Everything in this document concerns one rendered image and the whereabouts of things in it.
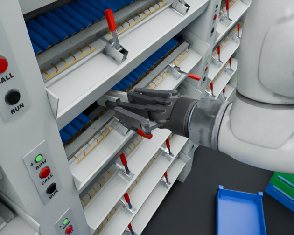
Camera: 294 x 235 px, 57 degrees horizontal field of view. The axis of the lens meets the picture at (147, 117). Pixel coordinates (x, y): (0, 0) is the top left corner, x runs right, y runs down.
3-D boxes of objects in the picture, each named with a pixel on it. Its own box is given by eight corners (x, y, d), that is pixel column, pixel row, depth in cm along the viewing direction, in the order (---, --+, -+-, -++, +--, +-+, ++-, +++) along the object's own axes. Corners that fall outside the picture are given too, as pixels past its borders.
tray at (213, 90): (236, 67, 163) (250, 50, 153) (194, 127, 125) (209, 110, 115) (209, 48, 166) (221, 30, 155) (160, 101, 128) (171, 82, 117)
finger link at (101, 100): (123, 109, 60) (121, 111, 59) (99, 103, 63) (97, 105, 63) (121, 98, 58) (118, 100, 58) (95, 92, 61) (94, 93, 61)
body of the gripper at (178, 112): (204, 91, 52) (162, 83, 56) (185, 116, 46) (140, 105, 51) (204, 121, 56) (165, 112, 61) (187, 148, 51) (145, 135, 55)
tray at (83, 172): (196, 65, 94) (210, 44, 87) (75, 199, 56) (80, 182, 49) (150, 32, 96) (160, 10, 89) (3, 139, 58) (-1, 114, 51)
